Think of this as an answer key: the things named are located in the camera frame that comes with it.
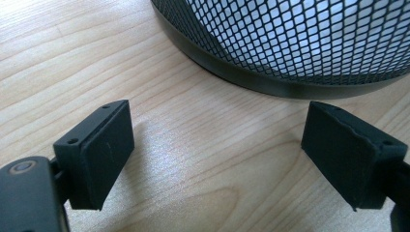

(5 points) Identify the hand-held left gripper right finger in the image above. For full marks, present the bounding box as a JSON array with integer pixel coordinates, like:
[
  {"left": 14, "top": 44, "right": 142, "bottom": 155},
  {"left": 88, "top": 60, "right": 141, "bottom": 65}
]
[{"left": 301, "top": 101, "right": 409, "bottom": 213}]

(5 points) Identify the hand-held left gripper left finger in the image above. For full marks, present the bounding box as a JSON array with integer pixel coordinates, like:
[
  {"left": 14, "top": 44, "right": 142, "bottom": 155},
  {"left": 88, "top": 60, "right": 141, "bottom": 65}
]
[{"left": 52, "top": 99, "right": 135, "bottom": 212}]

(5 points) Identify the black mesh basket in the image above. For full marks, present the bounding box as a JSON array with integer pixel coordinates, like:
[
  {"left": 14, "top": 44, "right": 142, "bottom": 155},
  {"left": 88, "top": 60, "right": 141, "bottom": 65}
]
[{"left": 150, "top": 0, "right": 410, "bottom": 101}]

